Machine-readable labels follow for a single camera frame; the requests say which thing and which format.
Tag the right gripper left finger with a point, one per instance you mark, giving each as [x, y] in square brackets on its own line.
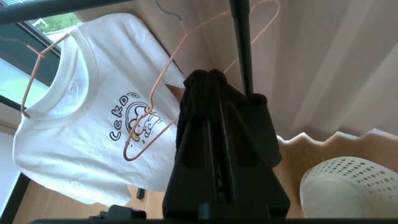
[192, 186]

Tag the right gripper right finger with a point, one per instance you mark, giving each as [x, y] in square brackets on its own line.
[252, 193]

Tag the black garment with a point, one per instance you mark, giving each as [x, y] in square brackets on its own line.
[199, 93]

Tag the pink clothes hanger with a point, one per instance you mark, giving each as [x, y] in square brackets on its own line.
[31, 81]
[161, 77]

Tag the white printed t-shirt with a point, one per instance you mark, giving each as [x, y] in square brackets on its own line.
[77, 140]

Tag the white laundry basket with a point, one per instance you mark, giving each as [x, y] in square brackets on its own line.
[342, 193]

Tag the black clothes rack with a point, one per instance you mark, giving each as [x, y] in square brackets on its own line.
[244, 46]

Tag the window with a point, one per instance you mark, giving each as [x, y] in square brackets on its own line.
[18, 84]

